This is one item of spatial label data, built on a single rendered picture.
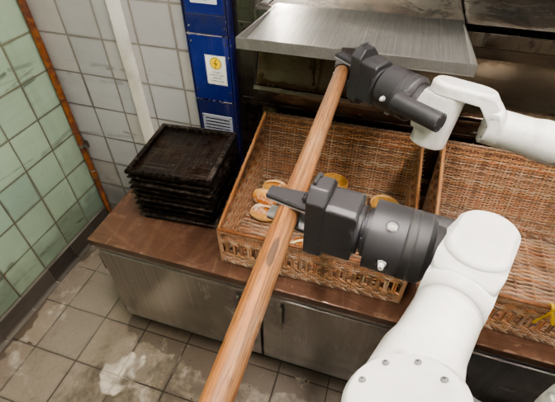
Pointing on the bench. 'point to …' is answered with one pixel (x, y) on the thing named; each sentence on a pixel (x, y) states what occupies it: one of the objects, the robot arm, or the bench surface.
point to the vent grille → (217, 122)
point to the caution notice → (216, 69)
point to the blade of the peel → (403, 37)
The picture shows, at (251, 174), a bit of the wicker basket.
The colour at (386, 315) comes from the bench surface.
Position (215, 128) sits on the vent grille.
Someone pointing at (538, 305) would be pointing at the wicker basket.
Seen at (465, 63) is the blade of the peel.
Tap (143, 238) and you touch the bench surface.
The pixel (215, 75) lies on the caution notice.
